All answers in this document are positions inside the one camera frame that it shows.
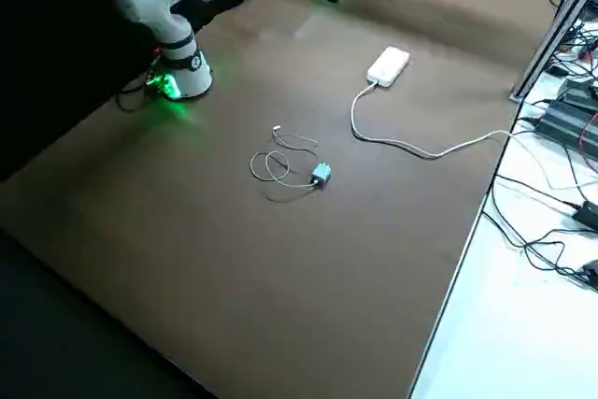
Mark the teal phone charger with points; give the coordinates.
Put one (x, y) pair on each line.
(320, 177)

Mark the aluminium frame post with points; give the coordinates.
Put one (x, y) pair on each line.
(553, 27)

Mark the white power strip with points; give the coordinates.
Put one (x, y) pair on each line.
(388, 66)

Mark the black power brick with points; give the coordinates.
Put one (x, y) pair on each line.
(581, 89)
(565, 121)

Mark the small black power adapter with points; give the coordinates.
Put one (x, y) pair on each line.
(588, 213)
(591, 275)

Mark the black curtain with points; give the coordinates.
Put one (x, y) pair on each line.
(56, 67)

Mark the white side desk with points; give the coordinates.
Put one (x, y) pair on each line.
(514, 324)

